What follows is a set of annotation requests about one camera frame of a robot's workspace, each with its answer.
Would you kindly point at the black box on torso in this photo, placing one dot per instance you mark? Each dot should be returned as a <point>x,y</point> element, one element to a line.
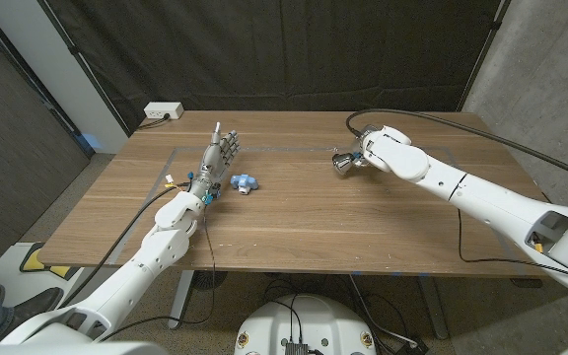
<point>296,348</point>

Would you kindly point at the white power strip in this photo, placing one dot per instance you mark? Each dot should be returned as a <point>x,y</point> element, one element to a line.
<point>163,110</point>

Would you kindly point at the grey table leg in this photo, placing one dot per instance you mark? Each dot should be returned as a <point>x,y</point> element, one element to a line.
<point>181,301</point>
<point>434,310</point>

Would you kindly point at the blue toy camera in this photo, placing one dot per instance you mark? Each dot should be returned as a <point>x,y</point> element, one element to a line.
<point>243,182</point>

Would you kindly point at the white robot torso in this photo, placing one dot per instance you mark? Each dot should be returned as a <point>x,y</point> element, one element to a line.
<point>308,325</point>

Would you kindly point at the black backdrop stand pole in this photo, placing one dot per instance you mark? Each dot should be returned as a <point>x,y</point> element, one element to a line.
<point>84,66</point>
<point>483,51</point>

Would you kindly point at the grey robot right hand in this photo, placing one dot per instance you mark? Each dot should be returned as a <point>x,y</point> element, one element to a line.
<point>358,159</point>

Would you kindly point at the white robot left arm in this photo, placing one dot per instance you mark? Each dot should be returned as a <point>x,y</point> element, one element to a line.
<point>136,271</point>

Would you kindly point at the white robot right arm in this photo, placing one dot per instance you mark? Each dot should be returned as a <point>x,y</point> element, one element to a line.
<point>491,202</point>

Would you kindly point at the black backdrop curtain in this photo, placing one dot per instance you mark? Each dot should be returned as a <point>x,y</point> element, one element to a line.
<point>284,49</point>

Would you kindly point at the black round fan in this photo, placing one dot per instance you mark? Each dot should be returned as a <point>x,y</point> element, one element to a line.
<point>210,280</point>

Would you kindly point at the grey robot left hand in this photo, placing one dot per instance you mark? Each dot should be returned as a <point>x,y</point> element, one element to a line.
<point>215,158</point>

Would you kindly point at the black power adapter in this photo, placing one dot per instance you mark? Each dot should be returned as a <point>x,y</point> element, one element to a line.
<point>413,346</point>

